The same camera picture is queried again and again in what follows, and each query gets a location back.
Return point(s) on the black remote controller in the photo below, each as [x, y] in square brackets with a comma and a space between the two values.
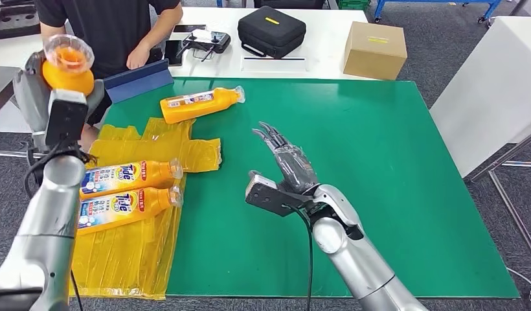
[206, 42]

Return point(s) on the black carrying case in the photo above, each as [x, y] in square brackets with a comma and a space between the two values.
[270, 35]

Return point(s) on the brown cardboard box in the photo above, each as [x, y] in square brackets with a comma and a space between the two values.
[373, 54]

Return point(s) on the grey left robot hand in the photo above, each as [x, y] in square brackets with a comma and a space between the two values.
[29, 103]

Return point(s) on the black smartphone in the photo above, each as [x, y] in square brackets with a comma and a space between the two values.
[172, 52]

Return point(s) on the blue tablet case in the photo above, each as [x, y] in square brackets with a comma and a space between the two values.
[139, 81]

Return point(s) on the green table mat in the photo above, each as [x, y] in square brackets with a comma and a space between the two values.
[355, 150]

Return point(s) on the black flat tablet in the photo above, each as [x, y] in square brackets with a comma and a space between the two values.
[188, 28]

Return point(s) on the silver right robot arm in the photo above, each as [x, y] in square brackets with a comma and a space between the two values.
[360, 257]

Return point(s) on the orange detergent bottle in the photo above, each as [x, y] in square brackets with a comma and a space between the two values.
[119, 210]
[192, 106]
[68, 73]
[119, 178]

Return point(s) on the metal frame bar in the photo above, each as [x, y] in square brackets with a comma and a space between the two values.
[512, 214]

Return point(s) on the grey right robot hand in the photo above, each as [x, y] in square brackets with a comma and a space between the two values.
[297, 167]

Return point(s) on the yellow plastic sheet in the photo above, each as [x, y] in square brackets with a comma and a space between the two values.
[128, 257]

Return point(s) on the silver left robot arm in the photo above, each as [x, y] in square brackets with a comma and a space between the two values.
[42, 240]

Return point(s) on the black foam tray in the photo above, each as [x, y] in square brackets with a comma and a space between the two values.
[12, 21]

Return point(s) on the green plastic crate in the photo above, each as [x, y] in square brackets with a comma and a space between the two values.
[353, 5]

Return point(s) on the person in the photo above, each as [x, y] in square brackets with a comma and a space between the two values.
[111, 30]

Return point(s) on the black box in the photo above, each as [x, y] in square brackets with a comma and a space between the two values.
[291, 3]

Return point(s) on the blue metal cart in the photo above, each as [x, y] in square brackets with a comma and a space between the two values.
[420, 2]

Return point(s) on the grey side table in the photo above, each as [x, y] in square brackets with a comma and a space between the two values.
[1, 86]

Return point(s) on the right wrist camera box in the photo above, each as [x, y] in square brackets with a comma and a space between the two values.
[270, 197]

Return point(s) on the white desk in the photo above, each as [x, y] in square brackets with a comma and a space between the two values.
[325, 47]

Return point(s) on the white side table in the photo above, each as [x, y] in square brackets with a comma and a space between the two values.
[484, 98]

